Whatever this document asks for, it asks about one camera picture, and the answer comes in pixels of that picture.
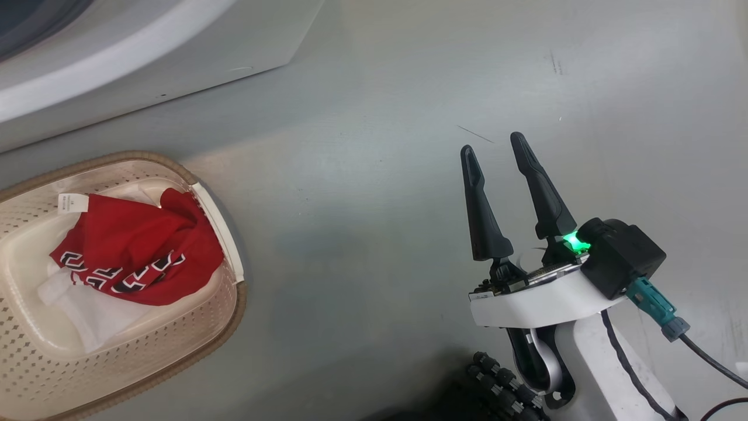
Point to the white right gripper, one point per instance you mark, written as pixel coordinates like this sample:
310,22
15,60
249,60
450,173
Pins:
543,304

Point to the red and white garment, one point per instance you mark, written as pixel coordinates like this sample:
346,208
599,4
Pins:
140,251

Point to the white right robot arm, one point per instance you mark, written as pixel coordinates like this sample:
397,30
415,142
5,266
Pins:
596,374

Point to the cream perforated laundry basket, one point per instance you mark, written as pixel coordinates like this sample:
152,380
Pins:
193,345

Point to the white front-load washing machine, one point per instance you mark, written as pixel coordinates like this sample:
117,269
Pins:
146,70

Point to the grey rubber door gasket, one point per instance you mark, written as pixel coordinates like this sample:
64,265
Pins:
29,17

